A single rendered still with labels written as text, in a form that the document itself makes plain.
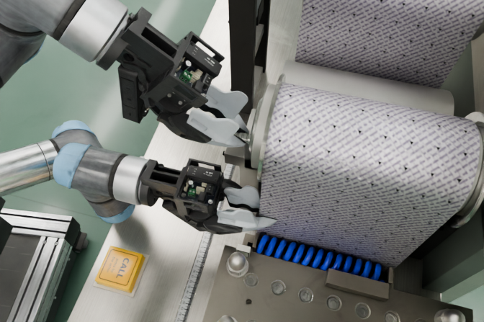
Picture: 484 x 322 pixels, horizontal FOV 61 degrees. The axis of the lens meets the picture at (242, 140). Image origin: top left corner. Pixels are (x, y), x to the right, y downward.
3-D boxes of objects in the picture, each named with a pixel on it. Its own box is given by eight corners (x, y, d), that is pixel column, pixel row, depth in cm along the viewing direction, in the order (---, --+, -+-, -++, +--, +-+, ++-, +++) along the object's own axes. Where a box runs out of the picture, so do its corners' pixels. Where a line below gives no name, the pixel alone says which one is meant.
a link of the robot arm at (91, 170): (83, 156, 74) (65, 130, 67) (139, 170, 72) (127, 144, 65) (61, 194, 70) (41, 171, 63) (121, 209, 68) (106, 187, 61)
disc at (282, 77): (276, 119, 65) (286, 49, 53) (280, 119, 65) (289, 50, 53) (255, 200, 57) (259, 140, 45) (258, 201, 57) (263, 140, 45)
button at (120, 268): (113, 248, 81) (109, 244, 79) (145, 258, 80) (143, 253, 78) (97, 283, 78) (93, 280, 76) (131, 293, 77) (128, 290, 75)
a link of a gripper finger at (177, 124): (207, 149, 51) (150, 107, 47) (200, 152, 52) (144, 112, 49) (220, 121, 54) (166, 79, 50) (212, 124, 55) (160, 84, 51)
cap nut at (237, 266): (229, 252, 68) (228, 243, 64) (251, 258, 67) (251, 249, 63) (223, 274, 66) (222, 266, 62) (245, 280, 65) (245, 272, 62)
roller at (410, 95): (283, 92, 76) (289, 44, 66) (424, 120, 72) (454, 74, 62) (269, 145, 69) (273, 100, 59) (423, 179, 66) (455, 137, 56)
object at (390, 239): (258, 230, 71) (262, 180, 55) (395, 264, 67) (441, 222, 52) (257, 233, 71) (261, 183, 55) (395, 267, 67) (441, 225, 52)
